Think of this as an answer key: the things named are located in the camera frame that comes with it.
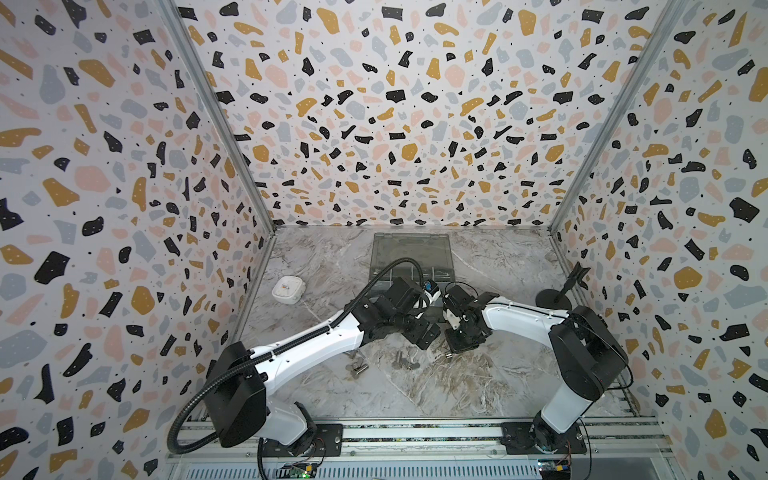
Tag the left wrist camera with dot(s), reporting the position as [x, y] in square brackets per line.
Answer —
[432, 292]

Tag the white small square box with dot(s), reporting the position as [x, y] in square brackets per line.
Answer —
[288, 290]

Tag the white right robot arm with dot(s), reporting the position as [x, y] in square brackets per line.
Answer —
[589, 358]

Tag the aluminium corner post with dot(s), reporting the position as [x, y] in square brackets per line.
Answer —
[668, 18]
[178, 34]

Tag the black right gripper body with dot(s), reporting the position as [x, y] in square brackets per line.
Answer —
[459, 327]

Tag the bolt cluster centre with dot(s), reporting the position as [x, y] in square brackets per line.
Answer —
[402, 362]

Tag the aluminium corner post left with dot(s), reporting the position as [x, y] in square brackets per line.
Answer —
[178, 34]

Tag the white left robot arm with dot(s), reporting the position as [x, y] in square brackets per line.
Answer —
[242, 406]

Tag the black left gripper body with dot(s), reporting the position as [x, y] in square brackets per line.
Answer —
[413, 328]

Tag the aluminium corner post right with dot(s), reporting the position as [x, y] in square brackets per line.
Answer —
[668, 18]

